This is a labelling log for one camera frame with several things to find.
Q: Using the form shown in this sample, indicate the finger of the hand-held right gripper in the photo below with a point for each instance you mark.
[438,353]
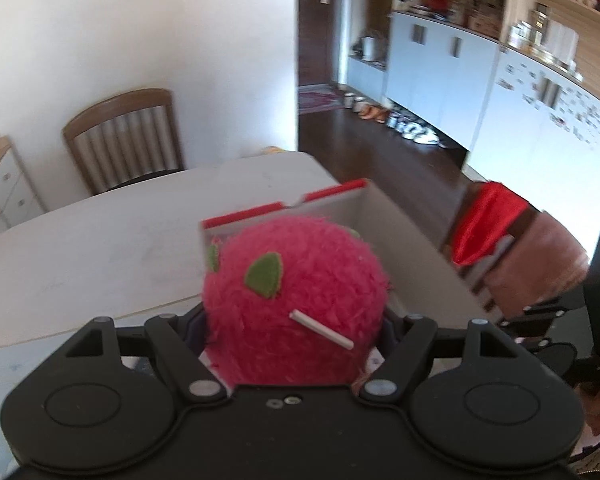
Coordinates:
[522,332]
[555,307]

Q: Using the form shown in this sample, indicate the white drawer cabinet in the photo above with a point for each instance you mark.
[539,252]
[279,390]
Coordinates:
[5,195]

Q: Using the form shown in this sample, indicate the red cloth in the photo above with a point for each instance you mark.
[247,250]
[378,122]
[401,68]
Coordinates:
[485,220]

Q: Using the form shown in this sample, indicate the yellow plastic bag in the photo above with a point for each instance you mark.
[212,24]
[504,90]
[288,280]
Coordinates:
[272,150]

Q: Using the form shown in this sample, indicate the red ornament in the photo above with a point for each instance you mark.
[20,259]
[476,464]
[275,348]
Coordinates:
[438,2]

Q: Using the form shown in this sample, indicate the pale printed table mat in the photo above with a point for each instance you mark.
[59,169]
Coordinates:
[10,375]

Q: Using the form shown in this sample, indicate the pink plush strawberry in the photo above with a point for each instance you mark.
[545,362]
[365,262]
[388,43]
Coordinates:
[300,285]

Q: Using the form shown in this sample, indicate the person's right hand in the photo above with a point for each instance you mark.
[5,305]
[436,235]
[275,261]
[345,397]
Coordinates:
[597,410]

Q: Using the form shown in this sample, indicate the row of shoes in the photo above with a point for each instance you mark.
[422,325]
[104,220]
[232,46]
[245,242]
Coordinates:
[405,127]

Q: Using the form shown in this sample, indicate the glass jar with metal lid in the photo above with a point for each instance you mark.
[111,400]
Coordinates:
[540,22]

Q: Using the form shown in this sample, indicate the brown wooden door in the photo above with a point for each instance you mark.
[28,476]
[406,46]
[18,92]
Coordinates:
[315,35]

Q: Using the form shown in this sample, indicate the white fridge with magnets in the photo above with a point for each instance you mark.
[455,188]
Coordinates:
[530,135]

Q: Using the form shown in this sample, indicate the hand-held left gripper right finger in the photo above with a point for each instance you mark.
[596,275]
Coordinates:
[387,332]

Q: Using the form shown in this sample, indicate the dark wooden chair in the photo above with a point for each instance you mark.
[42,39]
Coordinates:
[525,222]

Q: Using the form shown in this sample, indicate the red patterned rug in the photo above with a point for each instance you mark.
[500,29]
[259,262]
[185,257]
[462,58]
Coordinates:
[322,101]

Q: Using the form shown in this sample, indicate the white storage cabinet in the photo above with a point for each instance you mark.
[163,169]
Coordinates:
[430,70]

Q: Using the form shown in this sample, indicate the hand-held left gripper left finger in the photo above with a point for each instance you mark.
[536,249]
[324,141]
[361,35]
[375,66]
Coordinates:
[196,331]

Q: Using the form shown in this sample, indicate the white red-edged cardboard box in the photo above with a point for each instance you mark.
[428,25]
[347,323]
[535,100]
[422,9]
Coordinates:
[410,240]

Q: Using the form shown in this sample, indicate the wooden slat-back chair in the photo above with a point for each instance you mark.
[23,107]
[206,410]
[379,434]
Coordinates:
[120,100]

